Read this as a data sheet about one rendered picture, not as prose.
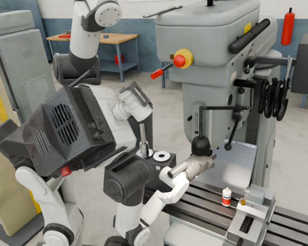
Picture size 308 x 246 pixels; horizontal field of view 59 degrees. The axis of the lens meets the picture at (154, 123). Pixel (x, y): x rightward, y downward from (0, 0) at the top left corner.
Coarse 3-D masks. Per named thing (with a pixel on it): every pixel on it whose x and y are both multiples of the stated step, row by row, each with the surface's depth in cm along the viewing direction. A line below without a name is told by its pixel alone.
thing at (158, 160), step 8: (136, 152) 152; (152, 152) 149; (160, 152) 148; (168, 152) 150; (152, 160) 145; (160, 160) 142; (168, 160) 143; (160, 168) 142; (152, 184) 150; (160, 184) 147
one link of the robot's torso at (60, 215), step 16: (16, 176) 103; (32, 176) 102; (32, 192) 108; (48, 192) 106; (64, 192) 122; (48, 208) 115; (64, 208) 114; (48, 224) 120; (64, 224) 118; (80, 224) 128
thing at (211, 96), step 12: (192, 84) 106; (192, 96) 108; (204, 96) 105; (216, 96) 103; (228, 96) 104; (204, 120) 110; (216, 120) 108; (228, 120) 112; (204, 132) 113; (216, 132) 111; (228, 132) 116; (216, 144) 114
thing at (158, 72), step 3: (171, 63) 102; (168, 66) 99; (171, 66) 101; (159, 69) 95; (162, 69) 96; (165, 69) 98; (156, 72) 93; (159, 72) 94; (162, 72) 95; (153, 75) 92; (156, 75) 92; (159, 75) 94; (153, 78) 92
